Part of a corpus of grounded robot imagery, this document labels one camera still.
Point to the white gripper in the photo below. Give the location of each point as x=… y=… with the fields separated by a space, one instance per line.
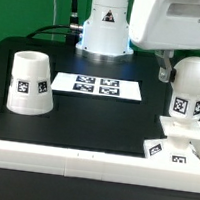
x=166 y=25

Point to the white lamp bulb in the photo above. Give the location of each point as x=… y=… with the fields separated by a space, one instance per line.
x=185 y=102

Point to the white lamp base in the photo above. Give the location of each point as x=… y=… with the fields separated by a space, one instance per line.
x=178 y=145

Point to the white lamp shade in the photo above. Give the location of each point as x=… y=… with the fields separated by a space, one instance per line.
x=30 y=92

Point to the white marker sheet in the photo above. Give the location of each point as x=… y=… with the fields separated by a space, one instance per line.
x=101 y=86

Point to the white front fence wall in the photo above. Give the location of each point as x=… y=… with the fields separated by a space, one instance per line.
x=98 y=166

